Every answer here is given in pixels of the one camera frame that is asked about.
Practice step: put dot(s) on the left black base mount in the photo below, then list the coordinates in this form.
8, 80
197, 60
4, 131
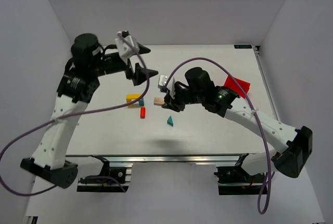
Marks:
102, 174

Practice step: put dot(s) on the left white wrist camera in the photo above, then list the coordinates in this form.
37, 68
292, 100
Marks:
127, 46

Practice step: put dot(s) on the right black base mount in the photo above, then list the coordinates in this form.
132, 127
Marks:
233, 180

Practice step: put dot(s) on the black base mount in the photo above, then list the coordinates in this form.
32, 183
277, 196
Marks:
102, 174
233, 180

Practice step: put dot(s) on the teal triangle block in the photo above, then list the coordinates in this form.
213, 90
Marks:
170, 121

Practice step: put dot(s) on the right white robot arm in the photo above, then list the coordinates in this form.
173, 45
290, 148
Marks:
291, 147

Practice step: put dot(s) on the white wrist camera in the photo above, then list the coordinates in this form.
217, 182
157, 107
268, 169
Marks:
165, 87
127, 46

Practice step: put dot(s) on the right blue corner sticker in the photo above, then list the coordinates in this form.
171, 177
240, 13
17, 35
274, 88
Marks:
242, 46

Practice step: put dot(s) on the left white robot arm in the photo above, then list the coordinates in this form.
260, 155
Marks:
80, 80

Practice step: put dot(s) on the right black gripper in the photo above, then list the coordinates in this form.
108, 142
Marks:
171, 100

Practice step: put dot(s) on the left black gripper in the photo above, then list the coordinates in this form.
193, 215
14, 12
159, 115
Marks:
130, 66

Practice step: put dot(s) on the red cylinder block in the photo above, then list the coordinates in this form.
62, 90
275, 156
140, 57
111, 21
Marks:
142, 112

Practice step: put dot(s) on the red plastic bin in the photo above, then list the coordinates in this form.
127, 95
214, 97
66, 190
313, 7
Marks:
239, 86

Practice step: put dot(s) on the natural wood block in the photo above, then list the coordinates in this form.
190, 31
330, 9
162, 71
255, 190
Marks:
158, 101

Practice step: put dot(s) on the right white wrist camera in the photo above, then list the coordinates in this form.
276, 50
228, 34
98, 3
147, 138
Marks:
165, 87

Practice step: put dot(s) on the teal rectangular block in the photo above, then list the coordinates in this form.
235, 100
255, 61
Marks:
141, 101

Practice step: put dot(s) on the yellow arch block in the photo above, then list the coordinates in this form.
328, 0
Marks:
132, 97

